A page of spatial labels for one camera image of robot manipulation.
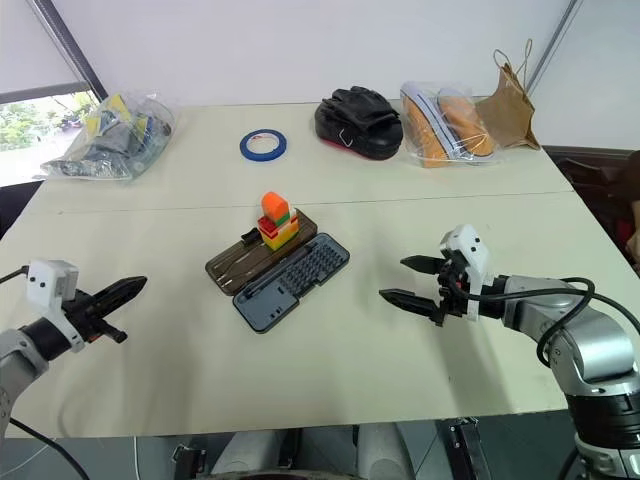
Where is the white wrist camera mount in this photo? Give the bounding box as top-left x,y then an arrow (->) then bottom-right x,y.
26,258 -> 87,354
439,223 -> 497,322

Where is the brown paper bag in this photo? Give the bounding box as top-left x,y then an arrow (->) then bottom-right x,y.
474,38 -> 543,152

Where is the dark diagonal frame pole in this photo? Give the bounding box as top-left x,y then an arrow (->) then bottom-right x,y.
36,0 -> 109,102

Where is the screwdriver bit case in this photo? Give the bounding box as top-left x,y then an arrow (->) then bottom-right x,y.
204,206 -> 352,336

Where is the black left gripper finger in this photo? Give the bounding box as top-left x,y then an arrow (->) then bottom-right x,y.
98,283 -> 148,318
91,275 -> 149,304

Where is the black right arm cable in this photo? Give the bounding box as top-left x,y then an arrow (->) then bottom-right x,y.
447,276 -> 640,369

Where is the black boxing pad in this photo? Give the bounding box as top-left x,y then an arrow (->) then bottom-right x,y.
313,85 -> 405,162

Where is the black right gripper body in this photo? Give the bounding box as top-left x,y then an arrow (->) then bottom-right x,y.
433,249 -> 472,328

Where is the colourful toy block stack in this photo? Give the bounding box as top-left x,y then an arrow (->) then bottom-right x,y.
256,191 -> 301,257

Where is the black table bracket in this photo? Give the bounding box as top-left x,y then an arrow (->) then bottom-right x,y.
171,443 -> 209,477
446,417 -> 495,480

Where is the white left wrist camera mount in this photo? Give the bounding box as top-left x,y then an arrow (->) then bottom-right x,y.
26,258 -> 87,354

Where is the dark brown chair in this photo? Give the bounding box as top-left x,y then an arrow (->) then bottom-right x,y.
541,144 -> 640,277

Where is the dark window frame bar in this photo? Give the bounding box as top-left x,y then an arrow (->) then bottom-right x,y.
0,81 -> 95,105

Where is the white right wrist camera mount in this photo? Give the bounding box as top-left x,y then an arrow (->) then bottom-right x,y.
439,223 -> 497,322

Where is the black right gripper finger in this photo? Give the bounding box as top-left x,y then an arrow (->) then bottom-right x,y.
399,254 -> 446,275
378,287 -> 441,322

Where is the clear bag of packets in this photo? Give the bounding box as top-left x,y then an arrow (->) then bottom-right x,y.
39,90 -> 177,182

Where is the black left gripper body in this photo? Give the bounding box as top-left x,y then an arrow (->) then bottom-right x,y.
60,288 -> 128,347

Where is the orange canvas shoe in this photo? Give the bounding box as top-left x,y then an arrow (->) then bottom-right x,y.
401,83 -> 464,169
436,88 -> 500,159

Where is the grey diagonal frame pole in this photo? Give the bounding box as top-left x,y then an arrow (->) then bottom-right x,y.
527,0 -> 585,97

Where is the clear plastic shoe bag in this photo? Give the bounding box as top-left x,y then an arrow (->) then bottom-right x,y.
399,80 -> 503,170

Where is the blue tape roll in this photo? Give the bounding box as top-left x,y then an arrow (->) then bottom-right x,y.
238,128 -> 290,163

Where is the white rounded robot leg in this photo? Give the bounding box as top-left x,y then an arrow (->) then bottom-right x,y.
208,428 -> 302,477
355,422 -> 432,480

